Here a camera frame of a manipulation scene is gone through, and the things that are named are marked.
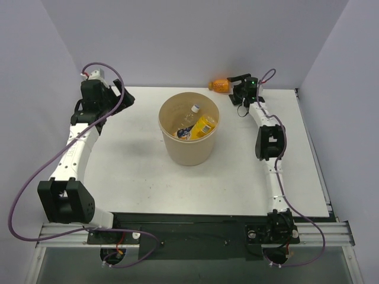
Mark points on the small orange bottle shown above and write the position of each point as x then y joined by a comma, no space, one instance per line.
219,86

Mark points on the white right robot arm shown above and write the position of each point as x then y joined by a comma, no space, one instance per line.
271,141

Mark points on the orange bottle with blue label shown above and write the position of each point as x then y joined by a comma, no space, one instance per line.
183,133

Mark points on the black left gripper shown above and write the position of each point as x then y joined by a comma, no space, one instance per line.
123,96

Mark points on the tan round bin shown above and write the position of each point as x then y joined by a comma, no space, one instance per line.
187,152

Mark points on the black mounting rail plate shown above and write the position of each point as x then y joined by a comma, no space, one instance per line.
203,237

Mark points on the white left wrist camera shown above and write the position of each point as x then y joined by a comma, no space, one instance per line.
97,74

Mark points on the clear plastic bottle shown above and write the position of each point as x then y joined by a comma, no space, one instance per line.
191,117

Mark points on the aluminium frame rail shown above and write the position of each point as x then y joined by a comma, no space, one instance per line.
333,234

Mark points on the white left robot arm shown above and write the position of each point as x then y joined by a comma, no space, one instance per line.
64,197

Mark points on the yellow bottle with blue cap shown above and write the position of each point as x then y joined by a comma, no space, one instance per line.
204,126

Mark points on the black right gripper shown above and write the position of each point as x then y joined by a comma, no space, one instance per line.
237,78

